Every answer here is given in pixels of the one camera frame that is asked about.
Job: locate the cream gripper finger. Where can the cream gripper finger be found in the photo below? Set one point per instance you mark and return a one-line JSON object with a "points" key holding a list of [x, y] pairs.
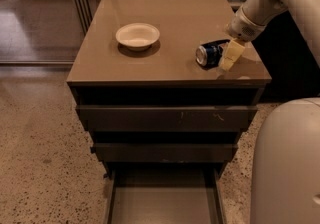
{"points": [[231, 53]]}

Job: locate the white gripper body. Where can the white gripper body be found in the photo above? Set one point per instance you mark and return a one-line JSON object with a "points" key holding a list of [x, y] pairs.
{"points": [[242, 30]]}

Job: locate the blue pepsi can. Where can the blue pepsi can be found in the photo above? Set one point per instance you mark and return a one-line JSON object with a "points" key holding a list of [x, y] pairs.
{"points": [[209, 54]]}

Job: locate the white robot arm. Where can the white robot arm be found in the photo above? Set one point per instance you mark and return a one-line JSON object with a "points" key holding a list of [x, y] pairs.
{"points": [[285, 184]]}

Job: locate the brown drawer cabinet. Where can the brown drawer cabinet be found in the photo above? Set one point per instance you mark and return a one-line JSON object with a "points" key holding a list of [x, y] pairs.
{"points": [[166, 74]]}

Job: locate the top drawer front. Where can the top drawer front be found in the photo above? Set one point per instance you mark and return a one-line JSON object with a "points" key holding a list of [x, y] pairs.
{"points": [[165, 119]]}

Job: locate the middle drawer front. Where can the middle drawer front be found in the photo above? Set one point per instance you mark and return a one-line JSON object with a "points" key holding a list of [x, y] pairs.
{"points": [[163, 153]]}

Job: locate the open bottom drawer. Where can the open bottom drawer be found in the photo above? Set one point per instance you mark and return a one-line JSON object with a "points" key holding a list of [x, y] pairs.
{"points": [[164, 196]]}

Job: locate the white paper bowl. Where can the white paper bowl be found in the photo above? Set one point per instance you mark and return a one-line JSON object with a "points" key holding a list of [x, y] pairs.
{"points": [[137, 36]]}

